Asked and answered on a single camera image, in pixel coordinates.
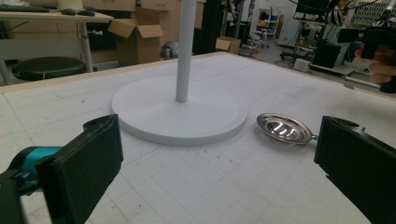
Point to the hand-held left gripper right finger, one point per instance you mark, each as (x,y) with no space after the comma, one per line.
(361,168)

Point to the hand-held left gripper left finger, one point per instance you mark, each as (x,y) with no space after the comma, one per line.
(81,168)

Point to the small white box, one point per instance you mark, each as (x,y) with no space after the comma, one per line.
(301,64)

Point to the black round stool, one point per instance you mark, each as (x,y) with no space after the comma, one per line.
(48,67)

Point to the white hook rack stand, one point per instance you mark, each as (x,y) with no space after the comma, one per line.
(180,115)

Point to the small cardboard box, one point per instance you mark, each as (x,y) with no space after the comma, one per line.
(229,44)

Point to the white gridded table mat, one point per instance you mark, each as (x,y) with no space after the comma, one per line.
(218,186)

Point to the large open cardboard box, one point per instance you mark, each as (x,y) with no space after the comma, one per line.
(138,40)

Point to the grey rounded device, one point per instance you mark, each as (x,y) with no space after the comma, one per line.
(170,49)

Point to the white desk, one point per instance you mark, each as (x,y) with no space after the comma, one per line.
(56,17)

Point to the black computer mouse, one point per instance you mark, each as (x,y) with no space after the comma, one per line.
(68,12)
(86,12)

